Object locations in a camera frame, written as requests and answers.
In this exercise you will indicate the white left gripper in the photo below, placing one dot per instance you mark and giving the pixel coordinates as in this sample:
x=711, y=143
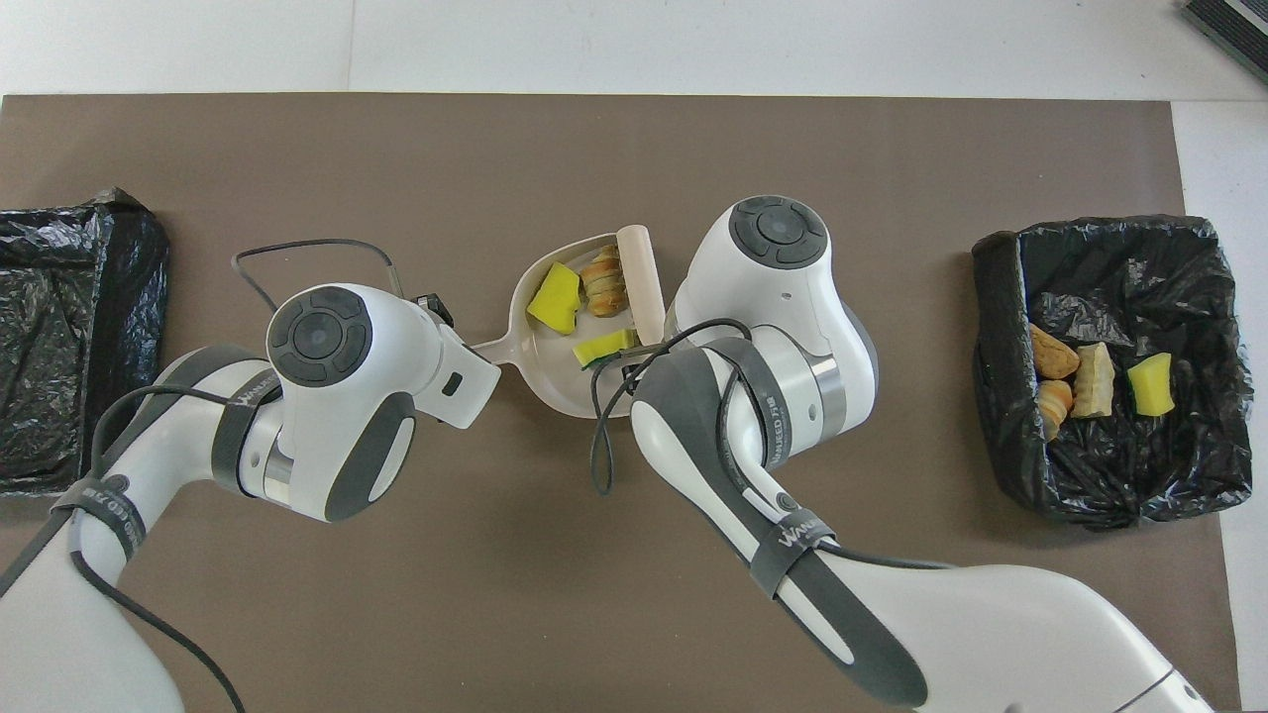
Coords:
x=466, y=381

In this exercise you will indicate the yellow sponge wedge piece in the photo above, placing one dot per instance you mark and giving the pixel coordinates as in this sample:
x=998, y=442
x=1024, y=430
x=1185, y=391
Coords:
x=555, y=297

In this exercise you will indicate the beige plastic dustpan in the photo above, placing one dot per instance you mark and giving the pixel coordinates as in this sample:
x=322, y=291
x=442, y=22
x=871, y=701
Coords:
x=555, y=381

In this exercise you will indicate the striped croissant piece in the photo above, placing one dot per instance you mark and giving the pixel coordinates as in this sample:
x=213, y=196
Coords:
x=1053, y=406
x=1095, y=381
x=604, y=282

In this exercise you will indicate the notched yellow sponge piece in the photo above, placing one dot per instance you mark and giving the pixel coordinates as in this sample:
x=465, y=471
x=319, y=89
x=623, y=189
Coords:
x=604, y=347

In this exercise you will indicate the beige hand brush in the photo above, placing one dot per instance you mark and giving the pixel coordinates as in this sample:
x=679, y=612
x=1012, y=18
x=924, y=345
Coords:
x=644, y=277

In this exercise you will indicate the brown round bread roll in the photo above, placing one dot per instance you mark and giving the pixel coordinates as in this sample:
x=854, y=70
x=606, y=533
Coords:
x=1052, y=355

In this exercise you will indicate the small yellow sponge piece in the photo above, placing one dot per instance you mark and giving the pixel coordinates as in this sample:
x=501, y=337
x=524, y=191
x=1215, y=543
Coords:
x=1151, y=386

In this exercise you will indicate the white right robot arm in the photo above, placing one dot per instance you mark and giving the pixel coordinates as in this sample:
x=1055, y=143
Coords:
x=991, y=634

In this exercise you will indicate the black bag lined bin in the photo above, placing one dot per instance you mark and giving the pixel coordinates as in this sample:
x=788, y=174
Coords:
x=1010, y=475
x=59, y=297

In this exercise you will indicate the brown table mat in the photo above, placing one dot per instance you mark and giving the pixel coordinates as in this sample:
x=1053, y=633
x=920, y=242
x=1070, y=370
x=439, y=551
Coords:
x=634, y=149

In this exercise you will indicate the dark ribbed device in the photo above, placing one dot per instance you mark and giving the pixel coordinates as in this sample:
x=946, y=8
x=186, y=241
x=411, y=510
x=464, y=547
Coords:
x=1233, y=25

